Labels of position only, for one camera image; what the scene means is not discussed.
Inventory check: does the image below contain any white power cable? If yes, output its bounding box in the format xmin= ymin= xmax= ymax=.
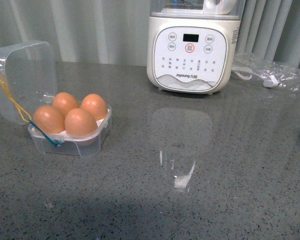
xmin=230 ymin=63 xmax=278 ymax=88

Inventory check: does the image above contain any clear plastic egg box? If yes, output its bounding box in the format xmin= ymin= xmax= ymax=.
xmin=0 ymin=40 xmax=112 ymax=158

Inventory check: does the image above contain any clear plastic bag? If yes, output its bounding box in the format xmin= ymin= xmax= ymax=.
xmin=231 ymin=53 xmax=300 ymax=92

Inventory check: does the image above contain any white Joyoung soymilk maker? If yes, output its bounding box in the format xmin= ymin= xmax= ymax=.
xmin=146 ymin=0 xmax=245 ymax=94

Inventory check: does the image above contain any yellow rubber band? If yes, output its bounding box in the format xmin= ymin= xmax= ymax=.
xmin=0 ymin=70 xmax=32 ymax=123

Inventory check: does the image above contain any brown egg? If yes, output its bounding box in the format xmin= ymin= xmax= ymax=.
xmin=52 ymin=92 xmax=80 ymax=117
xmin=32 ymin=105 xmax=65 ymax=134
xmin=80 ymin=93 xmax=108 ymax=121
xmin=64 ymin=108 xmax=98 ymax=136

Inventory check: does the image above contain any blue rubber band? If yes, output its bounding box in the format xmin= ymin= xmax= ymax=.
xmin=29 ymin=120 xmax=63 ymax=147

